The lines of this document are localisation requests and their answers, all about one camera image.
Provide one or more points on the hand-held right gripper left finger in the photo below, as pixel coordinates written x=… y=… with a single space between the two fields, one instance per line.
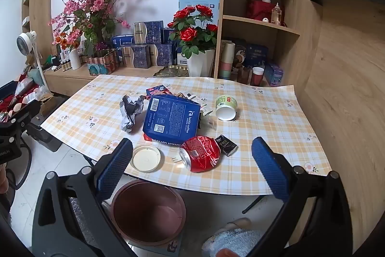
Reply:
x=115 y=163

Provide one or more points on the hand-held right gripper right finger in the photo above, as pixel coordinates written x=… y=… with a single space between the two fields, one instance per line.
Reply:
x=269 y=166

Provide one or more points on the white round lid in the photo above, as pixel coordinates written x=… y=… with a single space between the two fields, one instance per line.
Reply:
x=146 y=159

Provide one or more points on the red cigarette carton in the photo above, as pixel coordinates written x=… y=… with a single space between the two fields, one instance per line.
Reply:
x=150 y=137

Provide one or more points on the small black packet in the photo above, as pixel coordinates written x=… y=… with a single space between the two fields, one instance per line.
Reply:
x=227 y=146

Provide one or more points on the silver wrapper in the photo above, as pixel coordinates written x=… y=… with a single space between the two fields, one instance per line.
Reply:
x=129 y=112

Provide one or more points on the brown plastic bin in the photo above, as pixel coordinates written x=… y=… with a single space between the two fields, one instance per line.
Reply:
x=150 y=214

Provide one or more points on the crushed red soda can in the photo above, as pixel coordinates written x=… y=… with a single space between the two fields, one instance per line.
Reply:
x=201 y=154

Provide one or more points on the dark blue carton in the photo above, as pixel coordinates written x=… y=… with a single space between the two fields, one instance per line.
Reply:
x=171 y=118

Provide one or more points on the white card packet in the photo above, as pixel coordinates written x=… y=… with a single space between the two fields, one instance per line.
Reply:
x=195 y=99

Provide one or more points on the person's left hand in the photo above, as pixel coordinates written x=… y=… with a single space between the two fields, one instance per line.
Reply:
x=3 y=184

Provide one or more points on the black storage case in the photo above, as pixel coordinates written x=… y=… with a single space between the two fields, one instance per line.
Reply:
x=45 y=133

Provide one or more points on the folding table with checked cloth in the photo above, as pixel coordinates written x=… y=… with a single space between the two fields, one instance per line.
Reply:
x=255 y=130

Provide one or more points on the person's right slipper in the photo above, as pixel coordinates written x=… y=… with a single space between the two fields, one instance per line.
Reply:
x=237 y=224

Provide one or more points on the wooden sideboard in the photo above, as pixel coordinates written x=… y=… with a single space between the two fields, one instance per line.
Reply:
x=72 y=79

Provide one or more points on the red cup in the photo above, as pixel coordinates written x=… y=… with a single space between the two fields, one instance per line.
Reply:
x=257 y=79

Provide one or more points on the row of small brown bottles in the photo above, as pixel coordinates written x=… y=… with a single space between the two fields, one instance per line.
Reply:
x=64 y=65

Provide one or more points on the small purple box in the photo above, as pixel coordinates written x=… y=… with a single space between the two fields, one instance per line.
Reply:
x=275 y=75

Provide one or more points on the brown glass cup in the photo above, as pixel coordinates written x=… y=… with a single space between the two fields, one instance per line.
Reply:
x=244 y=76

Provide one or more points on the striped gift basket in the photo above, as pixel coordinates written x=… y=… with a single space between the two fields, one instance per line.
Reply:
x=102 y=65

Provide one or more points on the white standing fan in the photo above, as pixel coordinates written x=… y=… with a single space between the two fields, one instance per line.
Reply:
x=25 y=41

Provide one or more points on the white vase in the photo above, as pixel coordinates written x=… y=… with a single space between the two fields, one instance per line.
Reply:
x=75 y=59

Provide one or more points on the gold leaf tray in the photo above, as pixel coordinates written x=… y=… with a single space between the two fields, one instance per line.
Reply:
x=171 y=71

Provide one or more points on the gold and blue gift box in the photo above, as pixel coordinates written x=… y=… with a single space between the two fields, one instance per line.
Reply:
x=162 y=54
x=150 y=32
x=140 y=56

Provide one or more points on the dark blue gift box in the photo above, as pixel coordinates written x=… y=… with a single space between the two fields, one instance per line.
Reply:
x=257 y=55

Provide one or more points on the stack of pastel cups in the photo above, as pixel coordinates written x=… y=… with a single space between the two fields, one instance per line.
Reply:
x=225 y=58

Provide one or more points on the dark box with moon print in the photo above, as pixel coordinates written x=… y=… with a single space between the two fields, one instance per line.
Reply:
x=239 y=52

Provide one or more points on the flat blue box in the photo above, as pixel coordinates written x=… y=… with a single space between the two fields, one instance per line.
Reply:
x=123 y=40

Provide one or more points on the white flower pot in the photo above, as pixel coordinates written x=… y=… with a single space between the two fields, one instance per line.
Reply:
x=200 y=64

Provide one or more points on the blue and white box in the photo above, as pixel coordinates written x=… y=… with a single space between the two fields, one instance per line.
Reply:
x=181 y=58

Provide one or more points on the wooden bookshelf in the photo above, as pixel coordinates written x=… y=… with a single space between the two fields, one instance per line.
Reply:
x=40 y=4

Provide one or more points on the red rose plant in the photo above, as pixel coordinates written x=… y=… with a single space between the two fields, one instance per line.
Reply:
x=189 y=34

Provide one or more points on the glass bottle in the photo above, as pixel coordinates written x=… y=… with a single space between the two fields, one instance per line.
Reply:
x=276 y=16

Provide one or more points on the wooden shelf unit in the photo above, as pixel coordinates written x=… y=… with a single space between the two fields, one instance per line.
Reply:
x=293 y=13

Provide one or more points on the red gift basket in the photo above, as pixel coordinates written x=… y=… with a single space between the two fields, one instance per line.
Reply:
x=258 y=10

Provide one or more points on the large light blue box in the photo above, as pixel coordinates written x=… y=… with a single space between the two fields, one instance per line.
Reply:
x=192 y=1

